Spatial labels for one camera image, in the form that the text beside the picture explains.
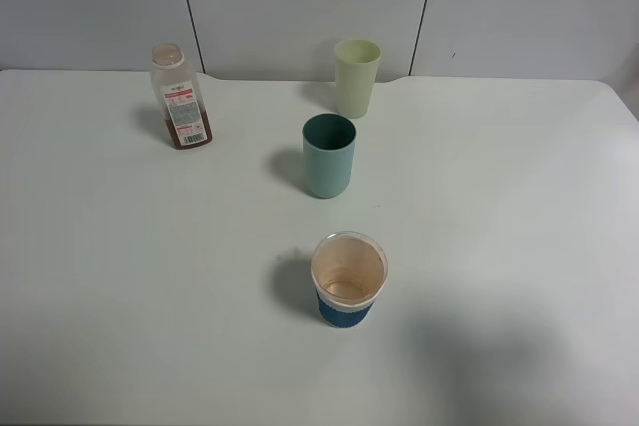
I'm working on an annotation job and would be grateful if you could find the clear plastic drink bottle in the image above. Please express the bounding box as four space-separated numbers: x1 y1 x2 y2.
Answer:
150 43 213 150

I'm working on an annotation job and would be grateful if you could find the teal plastic cup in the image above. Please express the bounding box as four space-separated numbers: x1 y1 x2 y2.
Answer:
302 113 357 199

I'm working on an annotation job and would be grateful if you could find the pale green plastic cup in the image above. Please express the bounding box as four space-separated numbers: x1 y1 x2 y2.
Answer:
334 39 381 119

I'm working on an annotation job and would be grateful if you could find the paper cup with blue sleeve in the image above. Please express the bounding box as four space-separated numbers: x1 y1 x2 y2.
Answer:
310 231 388 328

